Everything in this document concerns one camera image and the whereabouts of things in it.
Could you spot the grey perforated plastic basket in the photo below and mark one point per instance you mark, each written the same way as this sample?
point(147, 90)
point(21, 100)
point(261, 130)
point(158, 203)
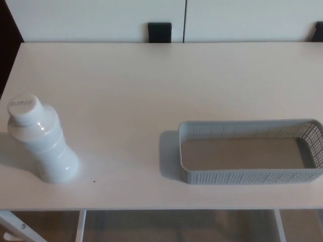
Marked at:
point(252, 176)

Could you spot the black chair back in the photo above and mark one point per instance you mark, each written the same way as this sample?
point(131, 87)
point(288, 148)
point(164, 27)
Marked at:
point(159, 32)
point(318, 31)

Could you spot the white trestle desk leg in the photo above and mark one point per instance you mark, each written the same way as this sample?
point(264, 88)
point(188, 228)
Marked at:
point(22, 228)
point(280, 227)

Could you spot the white cabinet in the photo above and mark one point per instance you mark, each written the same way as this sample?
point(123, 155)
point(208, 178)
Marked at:
point(88, 20)

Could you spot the dark brown wooden panel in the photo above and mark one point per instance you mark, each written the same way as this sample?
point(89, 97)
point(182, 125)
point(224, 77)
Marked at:
point(8, 37)

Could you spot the white plastic bottle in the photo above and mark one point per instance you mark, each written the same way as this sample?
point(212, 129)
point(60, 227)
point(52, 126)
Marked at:
point(43, 141)

